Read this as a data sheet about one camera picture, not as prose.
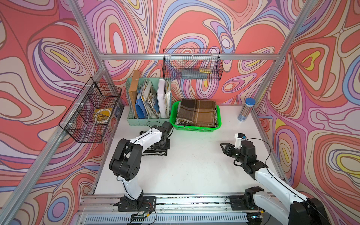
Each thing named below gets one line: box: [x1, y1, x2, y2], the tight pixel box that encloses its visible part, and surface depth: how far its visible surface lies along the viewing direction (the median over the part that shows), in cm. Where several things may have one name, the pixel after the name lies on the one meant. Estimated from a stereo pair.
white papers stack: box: [157, 79, 172, 119], surface depth 98 cm
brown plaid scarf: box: [175, 99, 218, 128], surface depth 99 cm
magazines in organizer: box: [140, 78, 160, 119], surface depth 101 cm
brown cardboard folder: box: [128, 69, 141, 119], surface depth 89 cm
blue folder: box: [135, 95, 149, 119], surface depth 97 cm
